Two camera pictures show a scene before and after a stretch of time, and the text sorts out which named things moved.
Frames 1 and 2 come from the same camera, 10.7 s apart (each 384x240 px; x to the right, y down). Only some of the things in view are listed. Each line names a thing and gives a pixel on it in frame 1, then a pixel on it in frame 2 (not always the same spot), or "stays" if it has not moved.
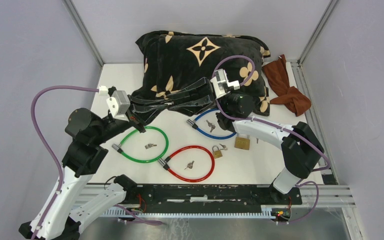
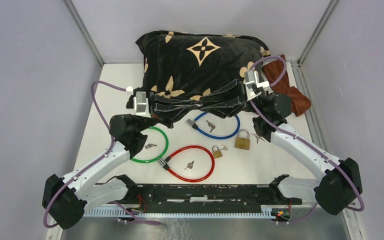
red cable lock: [166, 166] stays
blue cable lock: [192, 122] stays
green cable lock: [118, 146] stays
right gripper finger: [203, 85] to [235, 88]
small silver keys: [149, 145] stays
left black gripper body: [136, 118] to [160, 118]
